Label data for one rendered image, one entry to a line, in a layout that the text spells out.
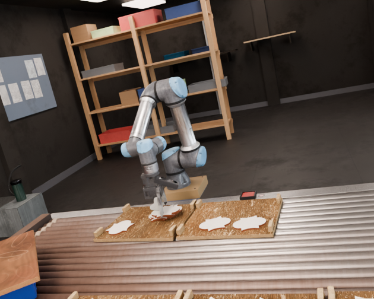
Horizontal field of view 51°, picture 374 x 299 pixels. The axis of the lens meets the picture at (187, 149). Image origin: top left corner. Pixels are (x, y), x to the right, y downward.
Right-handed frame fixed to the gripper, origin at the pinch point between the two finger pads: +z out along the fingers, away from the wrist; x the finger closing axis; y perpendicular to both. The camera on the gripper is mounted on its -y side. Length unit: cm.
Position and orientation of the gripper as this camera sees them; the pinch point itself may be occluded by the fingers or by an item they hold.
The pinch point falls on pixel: (165, 210)
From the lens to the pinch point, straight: 187.8
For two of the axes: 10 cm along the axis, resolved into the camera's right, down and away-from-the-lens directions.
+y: -9.8, 1.9, 1.1
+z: 2.1, 9.5, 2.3
